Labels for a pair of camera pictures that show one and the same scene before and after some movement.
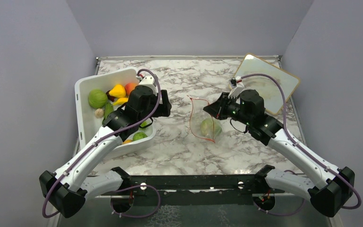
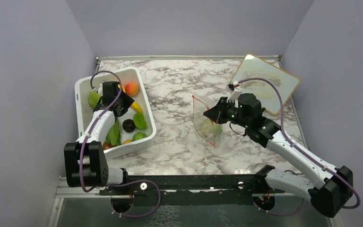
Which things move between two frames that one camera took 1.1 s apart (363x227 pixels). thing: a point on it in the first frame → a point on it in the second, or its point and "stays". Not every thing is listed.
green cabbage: (209, 128) stays
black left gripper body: (146, 114) → (125, 100)
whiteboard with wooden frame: (272, 96) stays
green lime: (139, 135) stays
